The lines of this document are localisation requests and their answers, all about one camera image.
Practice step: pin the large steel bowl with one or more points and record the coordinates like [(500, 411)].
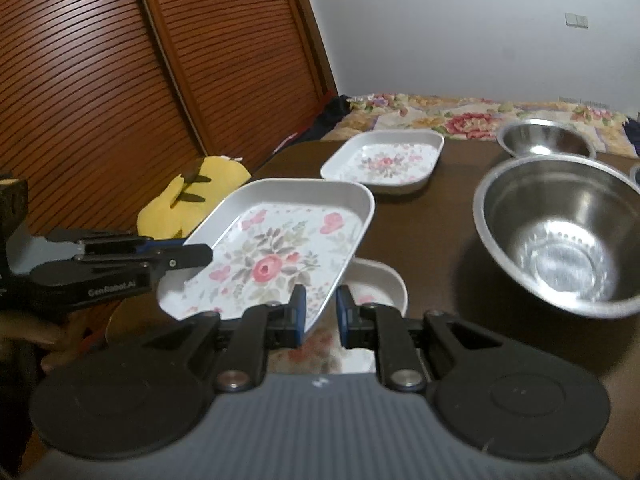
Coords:
[(560, 240)]

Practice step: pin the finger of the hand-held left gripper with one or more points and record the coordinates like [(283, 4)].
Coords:
[(125, 245), (185, 257)]

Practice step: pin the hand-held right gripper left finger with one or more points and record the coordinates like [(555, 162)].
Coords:
[(299, 312)]

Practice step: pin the white wall switch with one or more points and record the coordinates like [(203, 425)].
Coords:
[(577, 20)]

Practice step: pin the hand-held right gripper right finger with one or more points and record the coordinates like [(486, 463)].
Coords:
[(342, 312)]

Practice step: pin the brown louvered wooden door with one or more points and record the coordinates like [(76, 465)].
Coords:
[(230, 50), (75, 85)]

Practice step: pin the small steel bowl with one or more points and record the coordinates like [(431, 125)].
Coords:
[(545, 142)]

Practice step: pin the floral blanket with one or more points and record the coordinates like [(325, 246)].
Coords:
[(465, 122)]

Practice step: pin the white floral plate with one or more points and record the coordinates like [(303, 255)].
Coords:
[(385, 285)]

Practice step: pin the person's left hand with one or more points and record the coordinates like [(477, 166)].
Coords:
[(30, 327)]

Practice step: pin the large floral rectangular plate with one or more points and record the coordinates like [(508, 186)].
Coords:
[(280, 250)]

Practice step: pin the yellow plush cushion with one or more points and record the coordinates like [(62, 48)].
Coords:
[(220, 180)]

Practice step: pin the small floral rectangular plate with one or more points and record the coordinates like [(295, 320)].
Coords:
[(385, 162)]

